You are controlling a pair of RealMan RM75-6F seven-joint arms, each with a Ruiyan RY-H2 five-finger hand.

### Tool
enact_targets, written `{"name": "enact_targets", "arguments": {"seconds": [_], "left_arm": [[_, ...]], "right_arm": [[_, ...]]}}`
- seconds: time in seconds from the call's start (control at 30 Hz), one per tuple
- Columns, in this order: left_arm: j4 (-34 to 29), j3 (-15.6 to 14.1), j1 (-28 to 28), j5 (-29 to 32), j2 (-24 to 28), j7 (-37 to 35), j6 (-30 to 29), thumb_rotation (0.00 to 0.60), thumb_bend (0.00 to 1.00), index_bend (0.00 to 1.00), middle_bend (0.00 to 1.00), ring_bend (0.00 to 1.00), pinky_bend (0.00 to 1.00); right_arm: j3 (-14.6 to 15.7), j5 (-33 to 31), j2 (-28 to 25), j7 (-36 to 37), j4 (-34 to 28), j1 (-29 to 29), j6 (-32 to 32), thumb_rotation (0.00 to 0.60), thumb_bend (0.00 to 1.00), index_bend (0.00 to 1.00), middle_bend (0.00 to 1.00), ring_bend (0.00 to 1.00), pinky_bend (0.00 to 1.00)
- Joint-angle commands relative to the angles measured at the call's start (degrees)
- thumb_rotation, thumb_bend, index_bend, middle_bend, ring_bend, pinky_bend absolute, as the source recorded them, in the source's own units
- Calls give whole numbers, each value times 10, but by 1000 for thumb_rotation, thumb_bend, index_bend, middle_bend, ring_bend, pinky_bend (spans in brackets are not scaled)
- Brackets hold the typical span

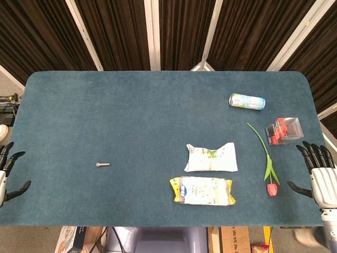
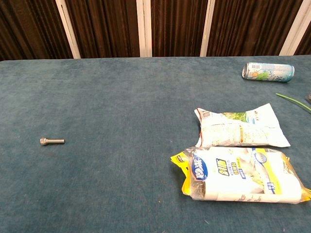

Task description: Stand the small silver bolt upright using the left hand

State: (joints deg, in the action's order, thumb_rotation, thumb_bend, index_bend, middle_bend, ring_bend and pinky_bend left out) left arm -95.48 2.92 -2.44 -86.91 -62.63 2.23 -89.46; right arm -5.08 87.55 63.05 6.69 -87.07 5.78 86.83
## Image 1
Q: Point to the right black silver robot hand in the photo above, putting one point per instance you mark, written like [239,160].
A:
[325,184]

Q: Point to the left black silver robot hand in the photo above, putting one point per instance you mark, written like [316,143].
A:
[3,182]

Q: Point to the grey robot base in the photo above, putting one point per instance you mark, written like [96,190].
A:
[158,241]

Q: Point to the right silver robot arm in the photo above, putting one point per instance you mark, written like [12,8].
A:
[330,229]

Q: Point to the clear box with red parts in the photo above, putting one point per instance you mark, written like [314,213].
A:
[283,130]

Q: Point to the printed carton box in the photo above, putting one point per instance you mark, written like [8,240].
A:
[69,239]

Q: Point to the brown cardboard box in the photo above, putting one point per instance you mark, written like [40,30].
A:
[234,239]

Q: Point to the blue white drink can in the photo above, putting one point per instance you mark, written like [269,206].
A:
[247,102]

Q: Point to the white green snack bag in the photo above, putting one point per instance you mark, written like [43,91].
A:
[210,160]

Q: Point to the yellow white bag roll pack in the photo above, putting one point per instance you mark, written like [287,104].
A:
[202,191]

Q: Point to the dark brown curtain panel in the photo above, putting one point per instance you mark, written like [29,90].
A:
[39,34]
[118,34]
[252,31]
[184,31]
[321,60]

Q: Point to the blue table cloth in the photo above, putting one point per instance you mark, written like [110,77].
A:
[131,118]

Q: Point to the white frame post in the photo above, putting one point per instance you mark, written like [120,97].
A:
[295,37]
[84,35]
[152,34]
[210,34]
[327,112]

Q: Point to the grey metal frame foot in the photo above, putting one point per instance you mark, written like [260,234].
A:
[201,67]

